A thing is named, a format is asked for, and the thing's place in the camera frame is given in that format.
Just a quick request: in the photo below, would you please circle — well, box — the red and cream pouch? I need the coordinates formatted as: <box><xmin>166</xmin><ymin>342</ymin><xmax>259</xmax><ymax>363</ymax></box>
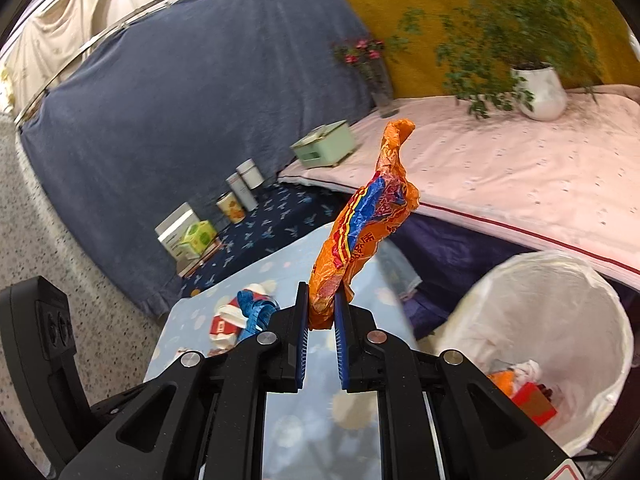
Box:
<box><xmin>207</xmin><ymin>282</ymin><xmax>278</xmax><ymax>356</ymax></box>

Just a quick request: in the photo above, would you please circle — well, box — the dark purple cloth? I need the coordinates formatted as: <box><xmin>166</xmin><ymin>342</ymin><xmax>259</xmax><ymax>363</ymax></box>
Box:
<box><xmin>385</xmin><ymin>210</ymin><xmax>640</xmax><ymax>341</ymax></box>

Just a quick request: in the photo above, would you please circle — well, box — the glass vase with pink flowers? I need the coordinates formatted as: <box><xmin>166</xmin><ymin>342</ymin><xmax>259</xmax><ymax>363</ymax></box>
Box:
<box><xmin>332</xmin><ymin>36</ymin><xmax>397</xmax><ymax>118</ymax></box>

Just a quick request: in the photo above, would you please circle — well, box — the green tissue box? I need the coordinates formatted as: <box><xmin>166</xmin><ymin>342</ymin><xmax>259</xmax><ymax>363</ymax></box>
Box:
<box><xmin>291</xmin><ymin>120</ymin><xmax>357</xmax><ymax>170</ymax></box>

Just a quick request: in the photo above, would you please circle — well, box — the white canister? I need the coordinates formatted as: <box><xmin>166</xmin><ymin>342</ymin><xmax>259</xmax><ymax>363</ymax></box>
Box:
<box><xmin>236</xmin><ymin>158</ymin><xmax>265</xmax><ymax>190</ymax></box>

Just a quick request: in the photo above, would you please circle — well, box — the green plant in white pot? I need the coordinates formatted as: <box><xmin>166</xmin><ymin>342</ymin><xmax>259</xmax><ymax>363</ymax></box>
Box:
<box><xmin>390</xmin><ymin>0</ymin><xmax>608</xmax><ymax>122</ymax></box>

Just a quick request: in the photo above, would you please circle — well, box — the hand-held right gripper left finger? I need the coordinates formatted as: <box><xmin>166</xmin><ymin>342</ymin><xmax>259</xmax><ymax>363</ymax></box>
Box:
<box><xmin>60</xmin><ymin>282</ymin><xmax>308</xmax><ymax>480</ymax></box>

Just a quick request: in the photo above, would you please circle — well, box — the pink sheet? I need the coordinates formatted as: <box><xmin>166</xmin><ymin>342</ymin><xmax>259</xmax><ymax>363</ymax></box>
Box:
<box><xmin>277</xmin><ymin>82</ymin><xmax>640</xmax><ymax>286</ymax></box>

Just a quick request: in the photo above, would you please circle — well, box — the tall white bottle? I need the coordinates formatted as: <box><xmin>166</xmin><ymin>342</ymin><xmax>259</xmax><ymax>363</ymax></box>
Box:
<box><xmin>225</xmin><ymin>172</ymin><xmax>258</xmax><ymax>212</ymax></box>

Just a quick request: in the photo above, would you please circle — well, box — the light blue planet-print tablecloth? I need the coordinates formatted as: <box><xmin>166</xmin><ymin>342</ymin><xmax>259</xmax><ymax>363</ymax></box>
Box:
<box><xmin>142</xmin><ymin>220</ymin><xmax>418</xmax><ymax>480</ymax></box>

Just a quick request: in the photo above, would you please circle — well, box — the bin with white bag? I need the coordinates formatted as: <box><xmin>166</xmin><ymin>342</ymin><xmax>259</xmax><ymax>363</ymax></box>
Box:
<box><xmin>432</xmin><ymin>250</ymin><xmax>633</xmax><ymax>458</ymax></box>

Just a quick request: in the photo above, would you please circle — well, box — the silver white box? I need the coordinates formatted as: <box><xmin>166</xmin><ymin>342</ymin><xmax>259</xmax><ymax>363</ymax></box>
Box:
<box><xmin>155</xmin><ymin>202</ymin><xmax>201</xmax><ymax>261</ymax></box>

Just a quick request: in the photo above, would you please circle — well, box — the green tissue pack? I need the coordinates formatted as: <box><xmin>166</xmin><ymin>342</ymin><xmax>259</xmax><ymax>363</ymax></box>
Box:
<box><xmin>181</xmin><ymin>220</ymin><xmax>218</xmax><ymax>257</ymax></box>

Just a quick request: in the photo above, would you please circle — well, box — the dark blue blanket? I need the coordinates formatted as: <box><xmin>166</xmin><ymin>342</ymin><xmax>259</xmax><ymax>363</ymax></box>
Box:
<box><xmin>20</xmin><ymin>0</ymin><xmax>373</xmax><ymax>318</ymax></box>

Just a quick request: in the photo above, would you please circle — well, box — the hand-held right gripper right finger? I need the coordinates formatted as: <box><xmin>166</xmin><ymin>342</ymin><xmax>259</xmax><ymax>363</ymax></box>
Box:
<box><xmin>334</xmin><ymin>290</ymin><xmax>571</xmax><ymax>480</ymax></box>

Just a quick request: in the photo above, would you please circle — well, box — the plain orange snack wrapper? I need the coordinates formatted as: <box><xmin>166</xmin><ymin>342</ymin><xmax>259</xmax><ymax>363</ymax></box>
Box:
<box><xmin>487</xmin><ymin>369</ymin><xmax>518</xmax><ymax>398</ymax></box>

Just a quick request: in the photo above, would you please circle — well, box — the red cardboard box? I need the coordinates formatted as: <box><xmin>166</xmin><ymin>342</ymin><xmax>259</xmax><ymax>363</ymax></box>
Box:
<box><xmin>510</xmin><ymin>381</ymin><xmax>558</xmax><ymax>426</ymax></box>

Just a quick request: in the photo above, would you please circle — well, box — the beige curtain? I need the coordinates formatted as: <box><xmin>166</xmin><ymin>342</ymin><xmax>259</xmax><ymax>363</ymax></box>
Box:
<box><xmin>0</xmin><ymin>0</ymin><xmax>261</xmax><ymax>111</ymax></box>

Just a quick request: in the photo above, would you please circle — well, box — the navy leaf-print cloth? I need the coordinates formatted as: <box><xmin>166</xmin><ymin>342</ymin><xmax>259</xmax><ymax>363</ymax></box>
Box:
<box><xmin>177</xmin><ymin>182</ymin><xmax>346</xmax><ymax>298</ymax></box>

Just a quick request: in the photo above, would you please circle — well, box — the orange blue snack wrapper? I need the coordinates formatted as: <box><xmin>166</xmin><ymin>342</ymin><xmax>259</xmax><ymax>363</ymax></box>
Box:
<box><xmin>306</xmin><ymin>118</ymin><xmax>420</xmax><ymax>332</ymax></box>

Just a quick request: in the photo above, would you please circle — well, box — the yellow cloth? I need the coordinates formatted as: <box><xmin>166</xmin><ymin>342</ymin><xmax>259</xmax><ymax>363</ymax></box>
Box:
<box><xmin>310</xmin><ymin>0</ymin><xmax>640</xmax><ymax>101</ymax></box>

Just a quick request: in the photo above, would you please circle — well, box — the white tissue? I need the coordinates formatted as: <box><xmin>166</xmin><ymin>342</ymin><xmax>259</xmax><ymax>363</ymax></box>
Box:
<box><xmin>512</xmin><ymin>359</ymin><xmax>543</xmax><ymax>386</ymax></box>

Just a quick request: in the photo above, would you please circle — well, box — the yellow printed can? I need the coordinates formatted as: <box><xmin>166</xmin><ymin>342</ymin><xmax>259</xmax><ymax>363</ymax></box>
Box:
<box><xmin>216</xmin><ymin>192</ymin><xmax>247</xmax><ymax>225</ymax></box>

